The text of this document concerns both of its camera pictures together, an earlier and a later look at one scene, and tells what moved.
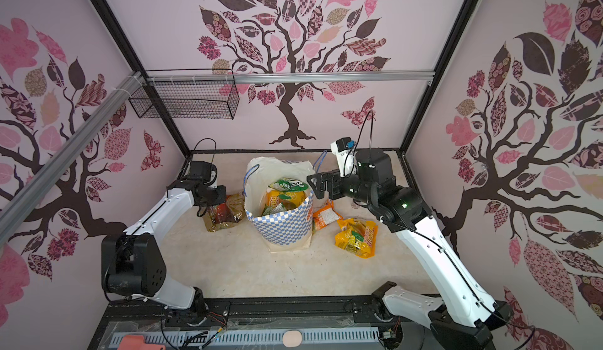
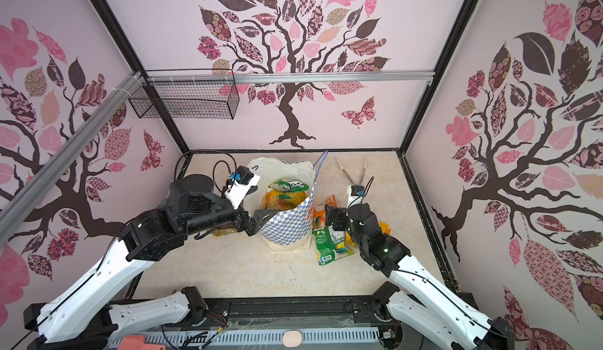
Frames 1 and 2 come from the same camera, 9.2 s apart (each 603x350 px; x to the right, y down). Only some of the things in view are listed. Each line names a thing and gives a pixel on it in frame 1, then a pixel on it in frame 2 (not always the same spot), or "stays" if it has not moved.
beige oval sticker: [292, 338] stays
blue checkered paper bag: [281, 231] stays
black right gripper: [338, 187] -> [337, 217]
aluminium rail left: [13, 209] stays
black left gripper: [221, 196] -> [240, 222]
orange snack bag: [325, 215] stays
